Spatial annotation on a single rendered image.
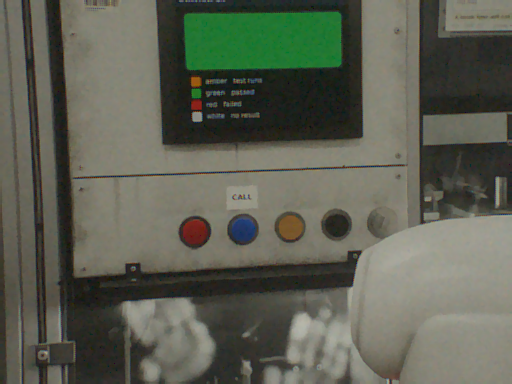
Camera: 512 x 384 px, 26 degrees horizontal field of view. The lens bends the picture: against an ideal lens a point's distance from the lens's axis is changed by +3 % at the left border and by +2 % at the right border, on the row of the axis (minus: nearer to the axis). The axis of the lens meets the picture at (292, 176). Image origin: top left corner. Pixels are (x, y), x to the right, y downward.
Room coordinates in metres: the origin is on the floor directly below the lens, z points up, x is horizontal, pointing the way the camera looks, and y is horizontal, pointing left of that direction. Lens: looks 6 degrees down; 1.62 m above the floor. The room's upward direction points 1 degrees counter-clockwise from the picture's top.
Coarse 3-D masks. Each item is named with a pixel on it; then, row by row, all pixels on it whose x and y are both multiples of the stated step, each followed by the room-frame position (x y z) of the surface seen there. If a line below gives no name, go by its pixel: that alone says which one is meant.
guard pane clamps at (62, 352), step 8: (40, 344) 1.29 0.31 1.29; (48, 344) 1.29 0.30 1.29; (56, 344) 1.29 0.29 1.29; (64, 344) 1.29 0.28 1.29; (72, 344) 1.29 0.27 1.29; (40, 352) 1.29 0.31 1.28; (48, 352) 1.29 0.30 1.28; (56, 352) 1.29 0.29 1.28; (64, 352) 1.29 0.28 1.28; (72, 352) 1.29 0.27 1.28; (40, 360) 1.29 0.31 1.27; (48, 360) 1.29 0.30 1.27; (56, 360) 1.29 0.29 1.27; (64, 360) 1.29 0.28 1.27; (72, 360) 1.29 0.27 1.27
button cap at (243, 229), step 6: (234, 222) 1.31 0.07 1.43; (240, 222) 1.31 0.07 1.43; (246, 222) 1.31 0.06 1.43; (252, 222) 1.32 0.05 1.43; (234, 228) 1.31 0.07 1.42; (240, 228) 1.31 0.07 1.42; (246, 228) 1.31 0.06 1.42; (252, 228) 1.31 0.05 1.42; (234, 234) 1.31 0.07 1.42; (240, 234) 1.31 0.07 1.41; (246, 234) 1.31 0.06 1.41; (252, 234) 1.31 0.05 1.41; (240, 240) 1.31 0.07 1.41; (246, 240) 1.31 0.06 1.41
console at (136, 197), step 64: (64, 0) 1.29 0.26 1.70; (128, 0) 1.30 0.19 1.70; (384, 0) 1.35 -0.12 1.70; (64, 64) 1.29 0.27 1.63; (128, 64) 1.30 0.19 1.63; (384, 64) 1.35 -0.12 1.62; (128, 128) 1.30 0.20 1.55; (192, 128) 1.30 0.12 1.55; (256, 128) 1.31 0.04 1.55; (320, 128) 1.33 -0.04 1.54; (384, 128) 1.35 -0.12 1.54; (128, 192) 1.30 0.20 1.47; (192, 192) 1.31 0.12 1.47; (256, 192) 1.33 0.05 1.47; (320, 192) 1.34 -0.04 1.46; (384, 192) 1.35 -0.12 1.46; (128, 256) 1.30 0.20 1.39; (192, 256) 1.31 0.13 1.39; (256, 256) 1.33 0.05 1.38; (320, 256) 1.34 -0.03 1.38
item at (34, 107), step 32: (32, 0) 1.29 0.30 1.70; (32, 32) 1.30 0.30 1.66; (32, 64) 1.29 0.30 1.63; (32, 96) 1.29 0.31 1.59; (64, 96) 2.18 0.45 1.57; (32, 128) 1.29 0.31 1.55; (64, 128) 2.19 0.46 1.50; (32, 160) 1.30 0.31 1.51; (64, 160) 2.19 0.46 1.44; (32, 192) 1.29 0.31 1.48; (32, 224) 1.29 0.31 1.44; (32, 256) 1.29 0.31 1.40; (32, 288) 1.29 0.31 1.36; (32, 320) 1.29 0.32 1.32; (32, 352) 1.29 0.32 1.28
